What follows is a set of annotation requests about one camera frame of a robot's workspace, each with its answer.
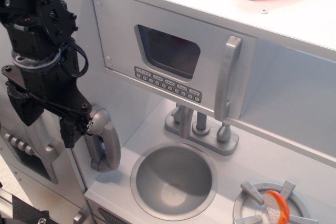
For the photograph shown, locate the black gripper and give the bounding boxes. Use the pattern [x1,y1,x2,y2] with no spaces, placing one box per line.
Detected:
[1,64,91,148]

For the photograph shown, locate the white toy microwave door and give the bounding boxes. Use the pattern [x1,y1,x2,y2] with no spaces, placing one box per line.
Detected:
[93,0,257,121]

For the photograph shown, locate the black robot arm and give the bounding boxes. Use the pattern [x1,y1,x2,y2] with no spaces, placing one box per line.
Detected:
[1,0,91,148]

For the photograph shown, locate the grey fridge dispenser panel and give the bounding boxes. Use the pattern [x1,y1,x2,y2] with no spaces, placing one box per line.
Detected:
[1,127,58,184]

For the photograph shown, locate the grey toy faucet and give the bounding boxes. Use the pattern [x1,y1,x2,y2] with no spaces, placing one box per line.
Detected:
[165,104,239,156]

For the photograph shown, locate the grey round toy sink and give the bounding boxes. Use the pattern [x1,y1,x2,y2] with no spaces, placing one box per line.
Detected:
[130,142,218,221]

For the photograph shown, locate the white toy kitchen cabinet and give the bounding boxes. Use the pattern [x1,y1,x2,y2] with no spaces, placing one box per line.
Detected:
[1,0,335,223]

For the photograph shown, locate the grey toy stove burner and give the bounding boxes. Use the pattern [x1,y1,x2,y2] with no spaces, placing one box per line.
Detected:
[233,180,319,223]

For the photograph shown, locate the orange salmon sushi toy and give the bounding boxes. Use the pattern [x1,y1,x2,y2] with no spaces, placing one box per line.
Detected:
[262,190,290,224]

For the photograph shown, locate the grey toy fridge handle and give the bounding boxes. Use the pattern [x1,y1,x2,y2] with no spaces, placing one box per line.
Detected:
[25,110,62,164]

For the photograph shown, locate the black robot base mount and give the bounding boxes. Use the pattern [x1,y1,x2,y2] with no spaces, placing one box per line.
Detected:
[1,188,51,223]

